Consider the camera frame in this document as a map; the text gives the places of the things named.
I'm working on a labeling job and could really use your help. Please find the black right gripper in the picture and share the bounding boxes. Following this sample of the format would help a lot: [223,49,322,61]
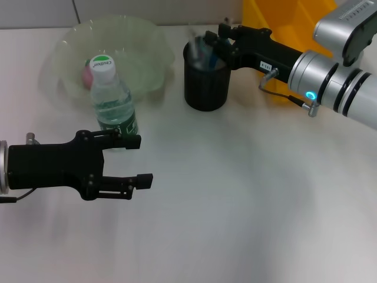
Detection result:
[204,23,304,85]

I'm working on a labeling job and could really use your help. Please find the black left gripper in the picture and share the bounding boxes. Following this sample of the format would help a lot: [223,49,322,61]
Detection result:
[7,129,154,202]

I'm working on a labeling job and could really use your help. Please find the blue scissors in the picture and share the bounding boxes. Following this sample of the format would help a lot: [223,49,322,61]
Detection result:
[199,35,226,71]

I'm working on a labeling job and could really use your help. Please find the grey ballpoint pen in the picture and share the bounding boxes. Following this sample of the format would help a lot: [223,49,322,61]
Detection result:
[188,28,203,68]

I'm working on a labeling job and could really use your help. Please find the clear green-label water bottle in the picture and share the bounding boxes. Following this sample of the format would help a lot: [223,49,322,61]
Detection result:
[89,54,141,153]

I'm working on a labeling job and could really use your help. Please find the pink peach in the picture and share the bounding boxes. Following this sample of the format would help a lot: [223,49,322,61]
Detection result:
[81,58,95,90]

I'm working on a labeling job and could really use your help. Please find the black mesh pen holder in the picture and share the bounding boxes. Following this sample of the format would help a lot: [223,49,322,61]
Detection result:
[183,34,231,112]

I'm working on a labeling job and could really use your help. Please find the translucent green fruit plate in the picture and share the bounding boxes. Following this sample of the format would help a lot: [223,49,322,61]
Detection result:
[39,16,177,106]

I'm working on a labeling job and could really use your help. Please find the yellow plastic bin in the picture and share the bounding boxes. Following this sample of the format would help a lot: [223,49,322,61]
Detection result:
[241,0,339,103]

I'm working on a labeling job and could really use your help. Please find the left arm grey cable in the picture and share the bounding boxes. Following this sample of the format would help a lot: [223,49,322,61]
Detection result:
[0,132,41,204]

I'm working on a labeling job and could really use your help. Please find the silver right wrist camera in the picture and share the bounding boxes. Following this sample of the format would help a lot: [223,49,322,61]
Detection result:
[312,0,377,67]

